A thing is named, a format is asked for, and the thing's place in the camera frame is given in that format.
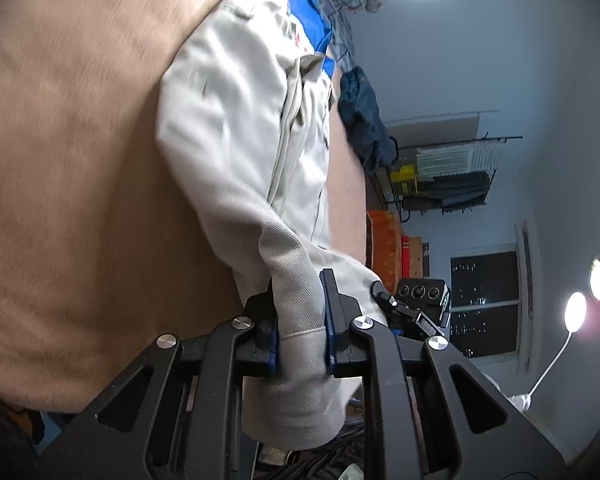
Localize striped towel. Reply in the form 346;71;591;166
416;142;506;178

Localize white board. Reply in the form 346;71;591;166
387;110;500;148

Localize black clothes rack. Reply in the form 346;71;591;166
367;132;523;223

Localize white and blue jacket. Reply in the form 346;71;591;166
155;0;396;448

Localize tan blanket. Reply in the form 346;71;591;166
0;0;371;413

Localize white gooseneck lamp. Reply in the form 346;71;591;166
510;291;588;408

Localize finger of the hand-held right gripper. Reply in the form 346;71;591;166
370;281;399;312
390;304;439;339

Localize dark hanging clothes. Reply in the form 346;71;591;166
405;170;493;211

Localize dark window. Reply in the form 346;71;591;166
450;250;522;358

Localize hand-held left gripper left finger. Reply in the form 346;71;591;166
35;280;281;480

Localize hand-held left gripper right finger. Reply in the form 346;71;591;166
320;269;572;480

